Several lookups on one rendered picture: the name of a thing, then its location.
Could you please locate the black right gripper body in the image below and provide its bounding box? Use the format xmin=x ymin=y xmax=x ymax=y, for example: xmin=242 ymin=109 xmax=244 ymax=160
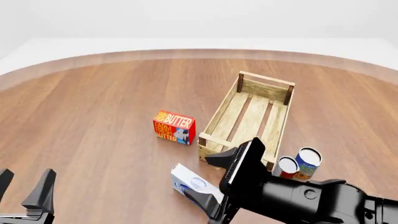
xmin=207 ymin=136 xmax=272 ymax=224

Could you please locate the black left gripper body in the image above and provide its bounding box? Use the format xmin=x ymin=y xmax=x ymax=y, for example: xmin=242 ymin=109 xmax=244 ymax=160
xmin=0 ymin=209 xmax=56 ymax=224

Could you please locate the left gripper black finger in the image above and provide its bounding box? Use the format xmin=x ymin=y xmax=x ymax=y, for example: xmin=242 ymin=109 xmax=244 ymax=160
xmin=0 ymin=168 xmax=15 ymax=204
xmin=21 ymin=168 xmax=57 ymax=215

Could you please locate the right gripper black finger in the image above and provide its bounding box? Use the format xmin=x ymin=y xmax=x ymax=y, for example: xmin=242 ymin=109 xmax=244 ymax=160
xmin=204 ymin=146 xmax=242 ymax=170
xmin=182 ymin=188 xmax=225 ymax=220

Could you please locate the wooden slat tray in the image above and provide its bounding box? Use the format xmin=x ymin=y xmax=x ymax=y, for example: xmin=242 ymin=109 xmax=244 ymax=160
xmin=198 ymin=70 xmax=296 ymax=172

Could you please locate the white and blue carton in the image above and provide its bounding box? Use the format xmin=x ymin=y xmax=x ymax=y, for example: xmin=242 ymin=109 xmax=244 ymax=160
xmin=170 ymin=162 xmax=225 ymax=207

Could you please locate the small red tin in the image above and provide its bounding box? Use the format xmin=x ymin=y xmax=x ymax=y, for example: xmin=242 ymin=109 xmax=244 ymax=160
xmin=272 ymin=156 xmax=300 ymax=180

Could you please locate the red butter box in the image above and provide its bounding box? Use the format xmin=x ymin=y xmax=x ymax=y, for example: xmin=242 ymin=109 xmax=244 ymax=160
xmin=152 ymin=110 xmax=197 ymax=146

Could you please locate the blue and orange tin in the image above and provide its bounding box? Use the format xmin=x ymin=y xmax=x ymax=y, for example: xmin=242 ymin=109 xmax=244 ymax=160
xmin=292 ymin=146 xmax=323 ymax=181

